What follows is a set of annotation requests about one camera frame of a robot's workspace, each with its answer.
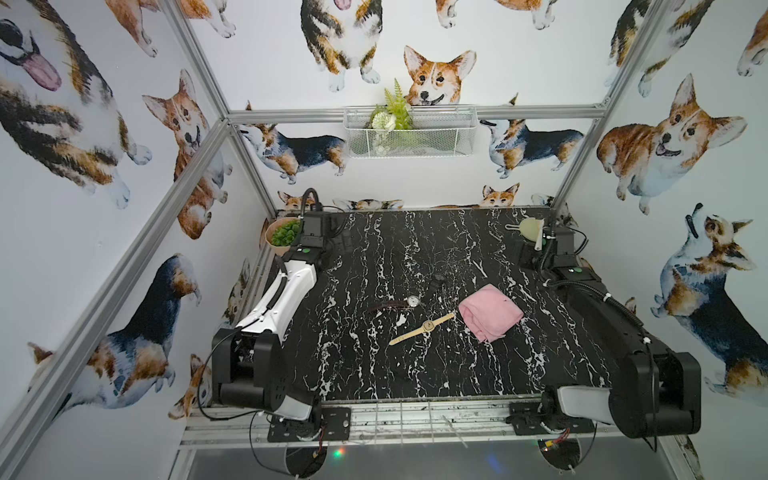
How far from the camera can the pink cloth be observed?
0.90 m

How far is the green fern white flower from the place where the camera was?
813 millimetres

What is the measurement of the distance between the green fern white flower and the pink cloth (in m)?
0.57
